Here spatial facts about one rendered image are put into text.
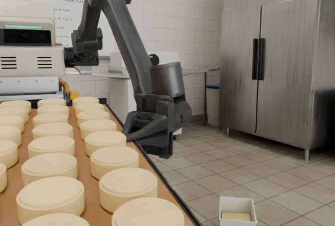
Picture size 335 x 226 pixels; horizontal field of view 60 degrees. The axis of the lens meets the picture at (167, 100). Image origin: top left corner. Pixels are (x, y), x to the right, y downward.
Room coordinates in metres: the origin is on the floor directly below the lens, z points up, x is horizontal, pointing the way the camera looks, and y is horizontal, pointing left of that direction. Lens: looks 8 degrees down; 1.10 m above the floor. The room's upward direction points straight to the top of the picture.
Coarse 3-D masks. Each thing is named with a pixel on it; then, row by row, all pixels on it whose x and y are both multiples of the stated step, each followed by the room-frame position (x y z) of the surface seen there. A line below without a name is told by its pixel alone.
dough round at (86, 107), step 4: (80, 104) 0.51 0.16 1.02; (84, 104) 0.51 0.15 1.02; (88, 104) 0.51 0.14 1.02; (92, 104) 0.51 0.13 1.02; (96, 104) 0.52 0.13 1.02; (100, 104) 0.52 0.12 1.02; (76, 108) 0.49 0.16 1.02; (80, 108) 0.48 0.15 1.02; (84, 108) 0.48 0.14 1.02; (88, 108) 0.48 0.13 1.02; (92, 108) 0.49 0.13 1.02; (96, 108) 0.49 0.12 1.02; (100, 108) 0.49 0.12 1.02; (104, 108) 0.51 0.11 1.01; (76, 112) 0.49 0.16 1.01; (76, 116) 0.49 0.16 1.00
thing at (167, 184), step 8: (32, 104) 0.56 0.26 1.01; (104, 104) 0.61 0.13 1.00; (112, 112) 0.54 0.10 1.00; (120, 120) 0.48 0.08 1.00; (136, 144) 0.38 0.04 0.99; (144, 152) 0.34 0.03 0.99; (152, 168) 0.31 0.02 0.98; (160, 176) 0.29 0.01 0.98; (168, 184) 0.27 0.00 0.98; (176, 192) 0.25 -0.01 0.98; (176, 200) 0.24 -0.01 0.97; (184, 208) 0.23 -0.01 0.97; (192, 216) 0.22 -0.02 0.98; (200, 224) 0.21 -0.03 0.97
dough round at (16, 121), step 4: (0, 116) 0.42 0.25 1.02; (4, 116) 0.42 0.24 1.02; (8, 116) 0.42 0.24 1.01; (12, 116) 0.42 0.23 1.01; (16, 116) 0.42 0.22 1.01; (0, 120) 0.40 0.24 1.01; (4, 120) 0.40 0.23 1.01; (8, 120) 0.40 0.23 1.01; (12, 120) 0.40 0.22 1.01; (16, 120) 0.40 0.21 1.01; (20, 120) 0.41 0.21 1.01; (0, 124) 0.39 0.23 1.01; (4, 124) 0.39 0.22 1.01; (8, 124) 0.39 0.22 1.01; (12, 124) 0.39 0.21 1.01; (16, 124) 0.40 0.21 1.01; (20, 124) 0.40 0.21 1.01; (20, 128) 0.40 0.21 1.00
